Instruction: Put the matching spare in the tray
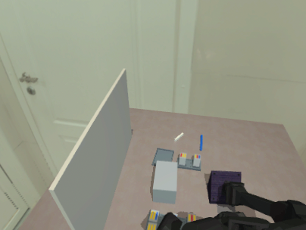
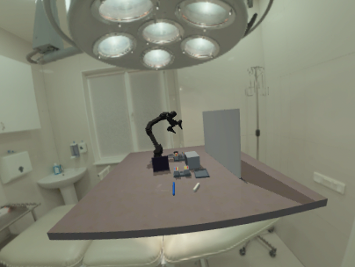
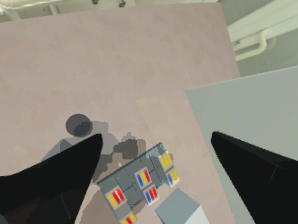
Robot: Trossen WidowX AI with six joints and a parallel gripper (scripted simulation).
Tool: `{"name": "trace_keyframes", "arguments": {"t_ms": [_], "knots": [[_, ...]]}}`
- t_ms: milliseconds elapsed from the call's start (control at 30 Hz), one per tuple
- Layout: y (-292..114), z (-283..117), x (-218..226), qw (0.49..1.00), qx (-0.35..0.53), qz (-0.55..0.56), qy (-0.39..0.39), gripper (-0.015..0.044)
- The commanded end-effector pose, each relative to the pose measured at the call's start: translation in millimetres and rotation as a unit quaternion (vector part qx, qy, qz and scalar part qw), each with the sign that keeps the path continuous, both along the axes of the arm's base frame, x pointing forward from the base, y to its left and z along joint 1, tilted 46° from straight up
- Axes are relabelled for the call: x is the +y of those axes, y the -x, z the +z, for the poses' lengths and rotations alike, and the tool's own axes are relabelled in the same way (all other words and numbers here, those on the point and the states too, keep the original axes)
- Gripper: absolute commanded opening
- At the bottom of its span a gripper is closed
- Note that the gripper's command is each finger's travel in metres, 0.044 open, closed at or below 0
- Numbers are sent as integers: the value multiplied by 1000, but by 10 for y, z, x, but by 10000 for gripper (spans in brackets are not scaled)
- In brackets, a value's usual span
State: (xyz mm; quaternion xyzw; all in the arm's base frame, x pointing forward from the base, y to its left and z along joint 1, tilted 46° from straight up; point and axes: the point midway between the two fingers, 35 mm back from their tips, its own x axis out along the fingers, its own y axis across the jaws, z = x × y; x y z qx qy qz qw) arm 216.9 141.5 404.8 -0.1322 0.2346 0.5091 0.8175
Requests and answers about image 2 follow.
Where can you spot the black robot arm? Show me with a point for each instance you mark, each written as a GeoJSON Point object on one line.
{"type": "Point", "coordinates": [159, 149]}

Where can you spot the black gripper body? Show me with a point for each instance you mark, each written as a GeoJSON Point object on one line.
{"type": "Point", "coordinates": [173, 123]}

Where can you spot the grey flat panel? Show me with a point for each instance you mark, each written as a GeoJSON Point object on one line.
{"type": "Point", "coordinates": [223, 138]}

